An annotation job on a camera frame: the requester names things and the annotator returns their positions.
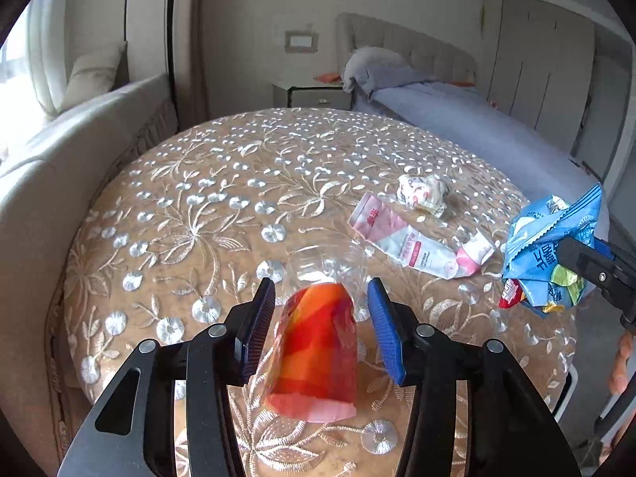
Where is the crumpled white paper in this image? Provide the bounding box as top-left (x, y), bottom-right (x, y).
top-left (396, 174), bottom-right (450, 218)

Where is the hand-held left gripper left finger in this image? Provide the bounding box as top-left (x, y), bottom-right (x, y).
top-left (64, 277), bottom-right (276, 477)

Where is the white chair frame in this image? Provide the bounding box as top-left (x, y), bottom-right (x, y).
top-left (549, 363), bottom-right (580, 421)

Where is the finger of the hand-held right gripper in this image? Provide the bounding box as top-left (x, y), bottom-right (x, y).
top-left (594, 238), bottom-right (636, 277)
top-left (557, 236), bottom-right (636, 309)

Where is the person's right hand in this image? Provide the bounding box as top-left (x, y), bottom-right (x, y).
top-left (609, 330), bottom-right (636, 396)

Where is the grey frilled pillow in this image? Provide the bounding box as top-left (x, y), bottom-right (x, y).
top-left (343, 46), bottom-right (413, 93)

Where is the blue snack bag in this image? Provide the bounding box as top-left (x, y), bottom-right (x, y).
top-left (499, 184), bottom-right (604, 311)

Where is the wall switch panel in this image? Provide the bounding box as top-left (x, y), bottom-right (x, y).
top-left (284, 30), bottom-right (319, 54)

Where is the clear bottle with orange label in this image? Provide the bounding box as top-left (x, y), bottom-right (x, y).
top-left (263, 243), bottom-right (371, 424)

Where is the pink white tube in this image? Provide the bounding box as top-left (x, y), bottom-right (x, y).
top-left (350, 193), bottom-right (495, 279)

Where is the red snack bag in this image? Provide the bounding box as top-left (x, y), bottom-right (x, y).
top-left (498, 281), bottom-right (527, 309)

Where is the beige nightstand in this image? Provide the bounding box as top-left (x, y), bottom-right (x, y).
top-left (272, 78), bottom-right (353, 110)

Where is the grey-blue blanket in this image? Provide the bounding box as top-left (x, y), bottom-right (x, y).
top-left (343, 47), bottom-right (609, 229)

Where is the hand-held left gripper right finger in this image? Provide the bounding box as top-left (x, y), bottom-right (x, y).
top-left (366, 277), bottom-right (582, 477)

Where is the beige wardrobe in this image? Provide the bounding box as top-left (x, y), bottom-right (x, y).
top-left (484, 0), bottom-right (636, 175)

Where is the embroidered beige tablecloth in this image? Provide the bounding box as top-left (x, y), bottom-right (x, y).
top-left (47, 107), bottom-right (580, 477)

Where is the beige cushion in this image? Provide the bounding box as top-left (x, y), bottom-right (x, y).
top-left (62, 42), bottom-right (129, 110)

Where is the sheer white curtain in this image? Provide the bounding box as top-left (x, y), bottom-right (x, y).
top-left (0, 0), bottom-right (75, 120)

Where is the beige window seat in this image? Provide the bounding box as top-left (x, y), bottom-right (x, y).
top-left (0, 74), bottom-right (180, 458)

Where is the beige upholstered bed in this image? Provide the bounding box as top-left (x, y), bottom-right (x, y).
top-left (335, 12), bottom-right (612, 239)

